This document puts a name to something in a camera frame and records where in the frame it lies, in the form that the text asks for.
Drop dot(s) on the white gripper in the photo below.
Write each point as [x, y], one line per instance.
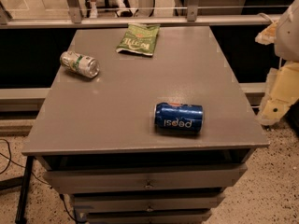
[288, 34]

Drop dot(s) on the blue pepsi can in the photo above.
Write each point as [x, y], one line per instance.
[180, 117]

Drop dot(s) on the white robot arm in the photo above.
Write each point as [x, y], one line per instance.
[286, 45]

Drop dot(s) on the silver green soda can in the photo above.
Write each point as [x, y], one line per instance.
[80, 64]

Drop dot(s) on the grey top drawer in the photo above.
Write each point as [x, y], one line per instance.
[153, 178]

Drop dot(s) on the grey drawer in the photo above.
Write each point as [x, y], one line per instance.
[192, 216]
[153, 178]
[148, 202]

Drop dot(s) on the green chip bag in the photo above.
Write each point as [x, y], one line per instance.
[139, 39]

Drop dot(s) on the grey middle drawer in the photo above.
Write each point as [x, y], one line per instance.
[148, 202]

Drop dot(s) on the black office chair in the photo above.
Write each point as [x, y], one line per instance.
[121, 12]

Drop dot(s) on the person's right leg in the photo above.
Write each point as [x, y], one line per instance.
[93, 13]

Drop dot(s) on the grey metal railing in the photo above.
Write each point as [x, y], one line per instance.
[30, 14]

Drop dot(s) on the grey bottom drawer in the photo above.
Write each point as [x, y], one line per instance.
[192, 216]

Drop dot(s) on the black metal stand leg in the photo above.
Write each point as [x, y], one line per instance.
[20, 218]

